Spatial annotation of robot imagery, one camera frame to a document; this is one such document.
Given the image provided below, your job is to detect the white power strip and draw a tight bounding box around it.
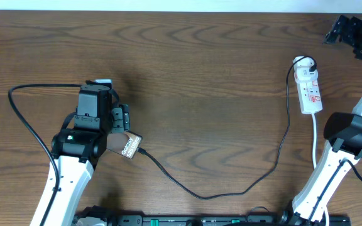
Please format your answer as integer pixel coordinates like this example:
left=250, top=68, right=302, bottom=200
left=293, top=56, right=322, bottom=115

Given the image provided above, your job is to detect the black charger cable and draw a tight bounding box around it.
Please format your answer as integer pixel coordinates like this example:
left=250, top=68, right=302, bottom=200
left=136, top=56, right=317, bottom=200

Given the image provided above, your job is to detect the white power strip cord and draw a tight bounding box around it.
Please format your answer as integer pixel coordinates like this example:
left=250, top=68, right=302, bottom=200
left=310, top=113, right=331, bottom=226

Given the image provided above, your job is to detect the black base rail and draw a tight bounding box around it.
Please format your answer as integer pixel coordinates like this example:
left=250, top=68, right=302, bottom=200
left=70, top=213, right=351, bottom=226

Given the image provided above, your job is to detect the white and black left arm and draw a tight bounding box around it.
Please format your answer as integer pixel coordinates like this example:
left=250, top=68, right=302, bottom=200
left=31, top=79, right=130, bottom=225

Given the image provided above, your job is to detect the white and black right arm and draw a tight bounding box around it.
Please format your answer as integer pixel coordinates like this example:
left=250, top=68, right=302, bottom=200
left=278, top=15, right=362, bottom=225

